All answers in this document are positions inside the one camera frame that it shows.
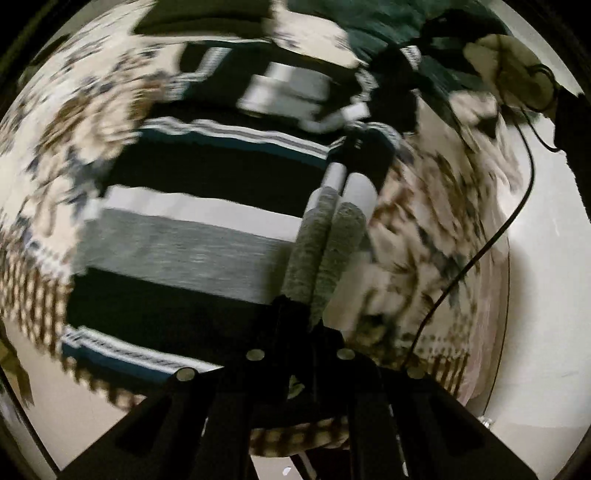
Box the floral patterned blanket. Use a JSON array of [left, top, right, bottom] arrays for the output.
[[0, 0, 513, 460]]

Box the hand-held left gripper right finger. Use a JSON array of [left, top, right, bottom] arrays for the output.
[[315, 324, 539, 480]]

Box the beige cloth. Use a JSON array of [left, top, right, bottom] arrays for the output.
[[463, 34, 556, 114]]

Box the black grey white striped sweater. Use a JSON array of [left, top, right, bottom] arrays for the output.
[[62, 39, 421, 402]]

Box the black cable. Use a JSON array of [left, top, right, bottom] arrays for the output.
[[404, 65, 561, 370]]

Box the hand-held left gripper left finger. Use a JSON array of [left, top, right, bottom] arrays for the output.
[[58, 299, 315, 480]]

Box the dark green cloth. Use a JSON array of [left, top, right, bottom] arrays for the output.
[[286, 0, 513, 93]]

